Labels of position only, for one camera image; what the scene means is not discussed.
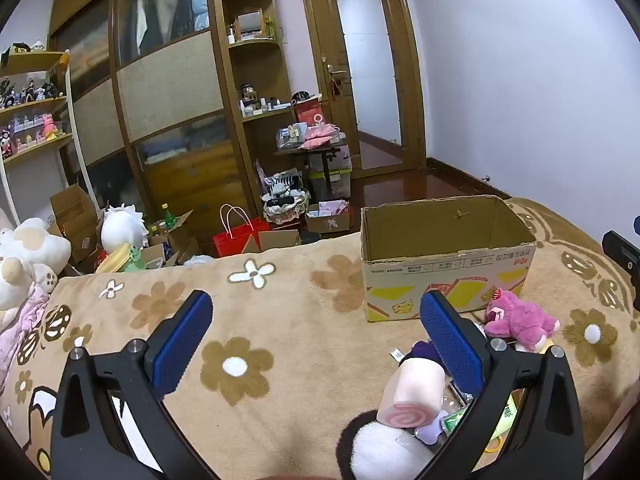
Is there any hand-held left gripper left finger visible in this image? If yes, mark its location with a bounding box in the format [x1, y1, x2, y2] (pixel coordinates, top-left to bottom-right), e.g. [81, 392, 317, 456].
[50, 289, 221, 480]

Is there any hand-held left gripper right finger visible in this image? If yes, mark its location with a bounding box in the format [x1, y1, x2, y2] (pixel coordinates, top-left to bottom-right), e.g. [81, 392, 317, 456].
[412, 289, 586, 480]

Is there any purple plush toy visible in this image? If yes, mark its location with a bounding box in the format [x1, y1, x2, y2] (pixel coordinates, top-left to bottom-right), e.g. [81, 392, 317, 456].
[390, 340, 446, 367]

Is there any pink swirl roll plush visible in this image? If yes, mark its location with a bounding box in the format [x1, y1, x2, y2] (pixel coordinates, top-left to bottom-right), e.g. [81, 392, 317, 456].
[377, 357, 447, 428]

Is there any pink bear plush toy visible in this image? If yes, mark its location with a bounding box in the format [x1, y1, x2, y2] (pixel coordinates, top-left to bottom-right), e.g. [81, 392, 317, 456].
[482, 289, 561, 352]

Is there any green and white packet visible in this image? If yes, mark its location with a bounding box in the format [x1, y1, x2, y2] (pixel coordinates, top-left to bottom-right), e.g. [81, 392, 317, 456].
[440, 392, 518, 436]

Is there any black and white plush toy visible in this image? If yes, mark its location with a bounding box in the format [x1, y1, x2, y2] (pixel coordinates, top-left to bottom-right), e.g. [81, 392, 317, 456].
[350, 422, 436, 480]

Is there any yellow green frog plush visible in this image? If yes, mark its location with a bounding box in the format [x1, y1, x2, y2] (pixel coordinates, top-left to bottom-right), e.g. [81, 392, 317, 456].
[95, 242, 146, 273]

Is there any cardboard box with bottles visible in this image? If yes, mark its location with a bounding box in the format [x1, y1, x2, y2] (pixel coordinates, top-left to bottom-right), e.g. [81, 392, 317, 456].
[147, 210, 201, 266]

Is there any red paper bag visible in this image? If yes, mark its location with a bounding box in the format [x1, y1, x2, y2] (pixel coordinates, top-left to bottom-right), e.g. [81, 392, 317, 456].
[212, 204, 271, 258]

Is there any brown flowered blanket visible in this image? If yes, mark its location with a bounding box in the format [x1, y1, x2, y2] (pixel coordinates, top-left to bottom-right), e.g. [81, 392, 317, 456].
[0, 197, 640, 480]

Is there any white round plush toy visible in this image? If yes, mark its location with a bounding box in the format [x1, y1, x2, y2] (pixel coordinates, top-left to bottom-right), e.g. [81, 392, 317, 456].
[100, 204, 150, 253]

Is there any flat brown cardboard box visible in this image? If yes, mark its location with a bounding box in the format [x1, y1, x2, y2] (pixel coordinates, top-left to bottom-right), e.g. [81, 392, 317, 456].
[242, 230, 303, 253]

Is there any pink floral cloth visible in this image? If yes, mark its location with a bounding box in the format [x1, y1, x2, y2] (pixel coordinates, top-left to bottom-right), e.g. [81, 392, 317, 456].
[0, 285, 51, 391]

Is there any lace trimmed basket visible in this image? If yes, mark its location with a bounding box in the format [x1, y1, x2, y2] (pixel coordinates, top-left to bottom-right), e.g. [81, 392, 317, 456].
[262, 195, 313, 223]

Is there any open empty cardboard box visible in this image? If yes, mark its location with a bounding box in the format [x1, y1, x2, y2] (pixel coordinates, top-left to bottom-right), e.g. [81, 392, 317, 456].
[50, 184, 103, 266]

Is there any cardboard box with pink items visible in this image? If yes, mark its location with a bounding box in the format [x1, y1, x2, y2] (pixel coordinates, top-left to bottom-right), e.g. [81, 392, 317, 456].
[305, 200, 351, 234]

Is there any cream spotted plush toy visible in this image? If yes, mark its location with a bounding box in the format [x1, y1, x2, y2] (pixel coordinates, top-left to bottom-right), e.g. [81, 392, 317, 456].
[0, 255, 58, 311]
[12, 217, 73, 278]

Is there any black white striped cloth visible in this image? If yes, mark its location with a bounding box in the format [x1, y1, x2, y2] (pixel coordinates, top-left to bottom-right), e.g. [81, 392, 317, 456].
[265, 172, 306, 198]

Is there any clear storage box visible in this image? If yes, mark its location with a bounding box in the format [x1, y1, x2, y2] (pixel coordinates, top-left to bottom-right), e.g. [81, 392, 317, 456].
[307, 150, 353, 196]

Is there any small dark table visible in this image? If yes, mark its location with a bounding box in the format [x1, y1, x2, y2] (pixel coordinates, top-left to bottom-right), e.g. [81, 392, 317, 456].
[274, 137, 351, 201]

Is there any pink folded cloth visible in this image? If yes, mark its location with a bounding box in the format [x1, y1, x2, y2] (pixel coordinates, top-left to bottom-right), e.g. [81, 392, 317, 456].
[297, 125, 346, 150]

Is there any pink plush figure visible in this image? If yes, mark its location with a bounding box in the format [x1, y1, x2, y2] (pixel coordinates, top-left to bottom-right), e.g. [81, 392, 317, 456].
[42, 112, 65, 140]

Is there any wooden wardrobe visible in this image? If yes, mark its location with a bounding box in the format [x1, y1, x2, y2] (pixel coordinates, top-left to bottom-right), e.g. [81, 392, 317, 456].
[47, 0, 251, 261]

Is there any red box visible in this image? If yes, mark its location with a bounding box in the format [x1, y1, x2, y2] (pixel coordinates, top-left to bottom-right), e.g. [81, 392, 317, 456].
[292, 99, 326, 126]

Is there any row of small figures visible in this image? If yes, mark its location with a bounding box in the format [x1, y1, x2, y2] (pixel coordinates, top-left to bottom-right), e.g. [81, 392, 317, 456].
[0, 75, 68, 111]

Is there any wooden corner shelf unit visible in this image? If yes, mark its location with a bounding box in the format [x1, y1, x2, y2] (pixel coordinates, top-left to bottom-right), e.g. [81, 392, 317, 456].
[217, 0, 301, 231]

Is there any wooden door with glass panel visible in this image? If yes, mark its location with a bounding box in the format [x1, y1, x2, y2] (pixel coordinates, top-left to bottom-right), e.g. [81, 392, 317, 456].
[297, 0, 428, 178]

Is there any white metal frame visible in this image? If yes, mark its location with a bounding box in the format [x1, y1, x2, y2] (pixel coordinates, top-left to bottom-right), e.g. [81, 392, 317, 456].
[62, 50, 108, 211]

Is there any wooden wall shelf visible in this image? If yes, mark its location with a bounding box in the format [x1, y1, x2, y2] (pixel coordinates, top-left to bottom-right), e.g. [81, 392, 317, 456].
[0, 50, 76, 163]

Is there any door handle with keys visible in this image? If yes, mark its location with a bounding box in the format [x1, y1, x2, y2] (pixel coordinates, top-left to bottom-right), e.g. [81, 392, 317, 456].
[325, 62, 347, 96]

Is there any small wooden frame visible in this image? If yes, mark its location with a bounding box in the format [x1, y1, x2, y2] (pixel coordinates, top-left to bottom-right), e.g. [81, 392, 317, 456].
[235, 8, 266, 32]

